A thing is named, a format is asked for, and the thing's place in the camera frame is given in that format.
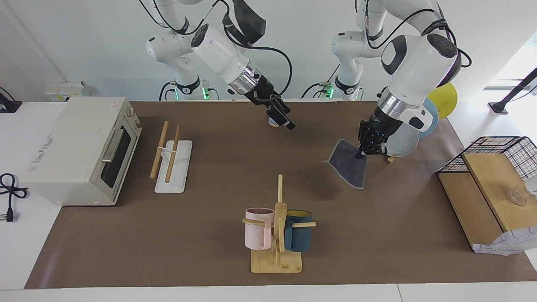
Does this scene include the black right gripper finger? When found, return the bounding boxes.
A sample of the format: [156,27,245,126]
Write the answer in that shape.
[273,95,291,118]
[267,107,296,130]

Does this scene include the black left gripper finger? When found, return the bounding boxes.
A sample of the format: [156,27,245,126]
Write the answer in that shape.
[357,126,370,159]
[365,141,388,156]

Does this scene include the purple and grey towel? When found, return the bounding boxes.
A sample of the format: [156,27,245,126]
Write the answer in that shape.
[322,138,368,190]

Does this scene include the white towel rack wooden bars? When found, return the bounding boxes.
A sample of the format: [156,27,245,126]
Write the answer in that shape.
[150,120,193,194]

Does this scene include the grey plate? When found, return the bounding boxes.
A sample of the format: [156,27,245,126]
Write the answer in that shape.
[384,124,420,158]

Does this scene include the light blue plate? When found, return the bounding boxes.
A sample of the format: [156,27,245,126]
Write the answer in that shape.
[417,97,440,139]

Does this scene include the yellow plate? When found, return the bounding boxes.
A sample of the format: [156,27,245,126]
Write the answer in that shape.
[432,82,459,119]

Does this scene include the brown table mat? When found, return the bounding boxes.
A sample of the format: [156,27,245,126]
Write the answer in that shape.
[24,100,537,289]

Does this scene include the dark teal mug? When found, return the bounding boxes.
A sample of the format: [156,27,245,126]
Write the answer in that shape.
[283,210,313,253]

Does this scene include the black stand leg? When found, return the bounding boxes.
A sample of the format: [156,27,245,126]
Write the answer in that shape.
[488,67,537,115]

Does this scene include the pink mug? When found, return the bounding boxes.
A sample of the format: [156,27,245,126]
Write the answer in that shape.
[245,208,275,251]

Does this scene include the wooden mug tree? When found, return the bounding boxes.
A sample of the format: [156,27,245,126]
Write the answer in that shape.
[242,174,316,274]

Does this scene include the clear glass lid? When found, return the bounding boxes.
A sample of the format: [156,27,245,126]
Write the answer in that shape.
[506,189,527,206]

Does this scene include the white marbled paper sheet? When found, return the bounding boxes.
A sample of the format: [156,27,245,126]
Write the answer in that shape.
[472,226,537,256]

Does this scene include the beige toaster oven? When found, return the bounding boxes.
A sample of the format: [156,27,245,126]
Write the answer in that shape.
[21,96,142,207]

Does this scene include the black base cable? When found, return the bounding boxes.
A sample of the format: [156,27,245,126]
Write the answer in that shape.
[302,63,341,99]
[159,81,177,101]

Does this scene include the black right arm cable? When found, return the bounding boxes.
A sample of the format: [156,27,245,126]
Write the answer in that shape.
[138,0,293,97]

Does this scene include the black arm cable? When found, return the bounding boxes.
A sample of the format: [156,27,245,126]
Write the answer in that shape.
[363,0,472,70]
[138,0,293,97]

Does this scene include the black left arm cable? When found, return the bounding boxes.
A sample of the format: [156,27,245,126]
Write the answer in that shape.
[363,0,472,70]

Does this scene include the wooden wire shelf box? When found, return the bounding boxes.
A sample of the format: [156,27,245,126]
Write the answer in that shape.
[438,152,537,252]

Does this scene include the black wire basket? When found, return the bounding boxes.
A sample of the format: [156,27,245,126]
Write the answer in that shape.
[438,136,537,181]

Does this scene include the black clamp mount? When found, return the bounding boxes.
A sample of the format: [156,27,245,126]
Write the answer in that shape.
[0,86,22,114]

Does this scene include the black power cable with plug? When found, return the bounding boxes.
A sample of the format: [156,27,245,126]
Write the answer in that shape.
[0,173,29,223]

